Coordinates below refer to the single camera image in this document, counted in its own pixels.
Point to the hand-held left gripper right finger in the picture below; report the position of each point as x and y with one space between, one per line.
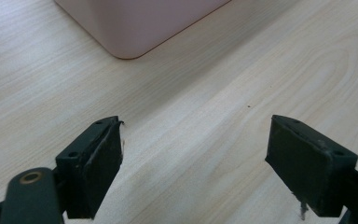
304 161

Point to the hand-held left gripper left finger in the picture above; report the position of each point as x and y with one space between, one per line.
90 168

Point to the pink storage box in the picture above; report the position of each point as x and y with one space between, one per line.
136 25

